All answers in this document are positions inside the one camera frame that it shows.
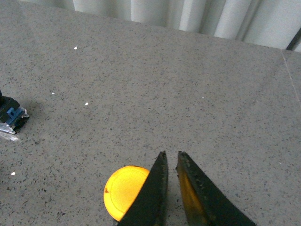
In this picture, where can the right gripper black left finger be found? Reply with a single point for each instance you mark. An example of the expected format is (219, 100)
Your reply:
(149, 207)

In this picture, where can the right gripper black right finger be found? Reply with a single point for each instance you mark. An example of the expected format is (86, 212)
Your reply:
(203, 201)

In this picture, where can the yellow mushroom push button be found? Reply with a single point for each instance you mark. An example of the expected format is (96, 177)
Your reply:
(122, 188)

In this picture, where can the white pleated curtain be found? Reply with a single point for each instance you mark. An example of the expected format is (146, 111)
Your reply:
(272, 23)

